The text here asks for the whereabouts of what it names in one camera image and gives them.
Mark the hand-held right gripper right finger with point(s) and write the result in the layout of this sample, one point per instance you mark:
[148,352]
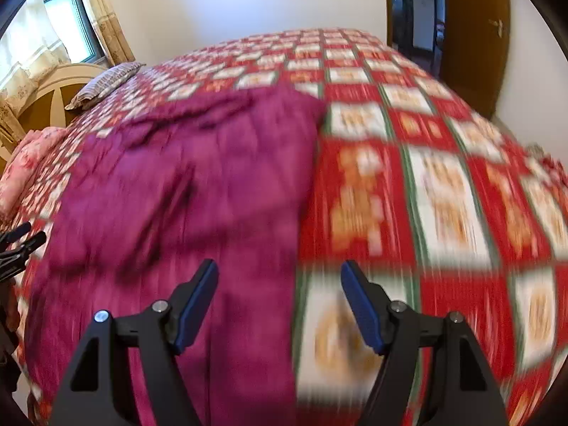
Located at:
[364,308]

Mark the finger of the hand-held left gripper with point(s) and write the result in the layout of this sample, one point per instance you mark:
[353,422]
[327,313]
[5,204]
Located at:
[17,231]
[26,245]

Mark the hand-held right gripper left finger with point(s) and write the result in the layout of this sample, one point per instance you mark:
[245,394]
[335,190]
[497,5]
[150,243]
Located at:
[195,306]

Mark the purple puffer jacket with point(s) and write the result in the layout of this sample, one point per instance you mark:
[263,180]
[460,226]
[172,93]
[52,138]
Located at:
[177,186]

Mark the folded pink floral blanket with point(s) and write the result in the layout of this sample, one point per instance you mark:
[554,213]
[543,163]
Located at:
[26,164]

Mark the cream wooden headboard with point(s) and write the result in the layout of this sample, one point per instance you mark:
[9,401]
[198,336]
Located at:
[49,93]

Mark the red checkered bedspread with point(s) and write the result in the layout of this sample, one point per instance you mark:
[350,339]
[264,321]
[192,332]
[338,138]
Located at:
[443,186]

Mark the striped pillow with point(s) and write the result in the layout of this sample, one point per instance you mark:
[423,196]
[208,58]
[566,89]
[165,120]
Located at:
[104,84]

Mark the beige sheer curtain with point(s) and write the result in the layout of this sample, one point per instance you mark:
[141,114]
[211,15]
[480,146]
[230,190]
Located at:
[26,44]

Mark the window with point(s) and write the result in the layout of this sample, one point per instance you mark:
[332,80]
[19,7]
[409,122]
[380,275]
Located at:
[71,22]

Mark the beige patterned curtain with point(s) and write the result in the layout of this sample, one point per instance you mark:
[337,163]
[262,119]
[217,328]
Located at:
[108,17]

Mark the clutter pile on floor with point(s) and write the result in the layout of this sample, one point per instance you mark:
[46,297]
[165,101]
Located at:
[543,157]

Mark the brown wooden door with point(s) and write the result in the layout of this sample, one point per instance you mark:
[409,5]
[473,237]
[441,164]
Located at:
[470,53]

